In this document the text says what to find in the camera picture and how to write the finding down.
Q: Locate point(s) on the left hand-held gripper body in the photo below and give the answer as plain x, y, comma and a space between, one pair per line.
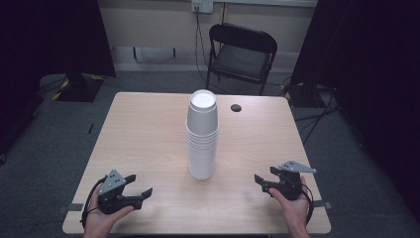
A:
110, 186

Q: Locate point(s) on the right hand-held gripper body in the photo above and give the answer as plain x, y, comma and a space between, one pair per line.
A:
290, 183

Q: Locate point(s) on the stack of white paper cups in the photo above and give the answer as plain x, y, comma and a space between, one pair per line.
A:
201, 155

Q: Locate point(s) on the person's right hand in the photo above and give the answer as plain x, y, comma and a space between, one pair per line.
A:
297, 211

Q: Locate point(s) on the person's left hand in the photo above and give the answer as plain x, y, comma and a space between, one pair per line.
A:
100, 221

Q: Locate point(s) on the grey tape strip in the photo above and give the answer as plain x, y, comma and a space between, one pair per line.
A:
71, 208
322, 204

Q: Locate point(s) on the black stand base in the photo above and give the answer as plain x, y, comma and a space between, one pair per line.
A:
305, 95
81, 87

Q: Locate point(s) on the black folding chair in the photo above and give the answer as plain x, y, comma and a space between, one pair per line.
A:
241, 61

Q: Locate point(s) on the dark curtain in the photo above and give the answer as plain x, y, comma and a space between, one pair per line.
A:
49, 36
373, 66

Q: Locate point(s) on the grey wall bracket plate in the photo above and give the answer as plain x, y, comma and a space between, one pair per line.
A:
154, 54

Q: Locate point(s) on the white wall socket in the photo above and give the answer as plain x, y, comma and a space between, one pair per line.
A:
202, 5

